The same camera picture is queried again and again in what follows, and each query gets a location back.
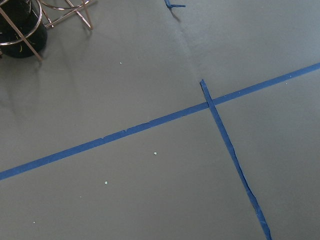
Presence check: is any dark wine bottle left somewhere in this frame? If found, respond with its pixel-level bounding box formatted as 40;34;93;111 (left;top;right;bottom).
0;0;48;59

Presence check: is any copper wire bottle rack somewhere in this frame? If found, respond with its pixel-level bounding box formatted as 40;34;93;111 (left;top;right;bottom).
0;0;98;62

